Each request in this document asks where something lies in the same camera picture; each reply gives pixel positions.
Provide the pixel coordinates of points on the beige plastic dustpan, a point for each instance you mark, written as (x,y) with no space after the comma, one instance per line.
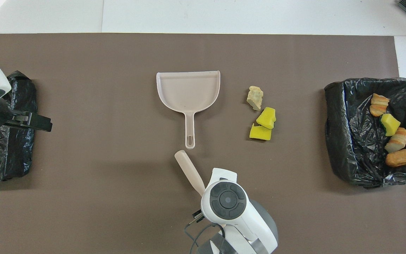
(189,91)

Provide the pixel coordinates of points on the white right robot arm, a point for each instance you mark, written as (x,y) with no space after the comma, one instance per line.
(227,199)

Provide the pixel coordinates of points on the pale beige chunk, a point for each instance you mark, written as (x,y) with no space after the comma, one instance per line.
(255,97)

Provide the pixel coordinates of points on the brown toy bread roll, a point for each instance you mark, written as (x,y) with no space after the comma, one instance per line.
(399,158)

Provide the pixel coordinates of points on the cream toy pastry piece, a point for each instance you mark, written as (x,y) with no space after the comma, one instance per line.
(379,104)

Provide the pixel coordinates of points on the orange striped toy croissant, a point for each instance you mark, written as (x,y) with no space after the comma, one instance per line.
(398,140)

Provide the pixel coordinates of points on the yellow green sponge piece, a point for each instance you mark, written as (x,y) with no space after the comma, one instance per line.
(390,123)

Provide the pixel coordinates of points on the beige hand brush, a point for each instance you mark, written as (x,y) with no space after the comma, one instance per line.
(187,165)

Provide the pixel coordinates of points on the black bag-lined bin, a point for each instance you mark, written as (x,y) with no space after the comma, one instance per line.
(16,158)
(354,141)

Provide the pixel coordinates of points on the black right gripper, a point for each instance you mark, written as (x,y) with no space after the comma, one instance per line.
(198,216)

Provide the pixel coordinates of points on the brown table mat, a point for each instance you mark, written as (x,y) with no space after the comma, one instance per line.
(100,194)

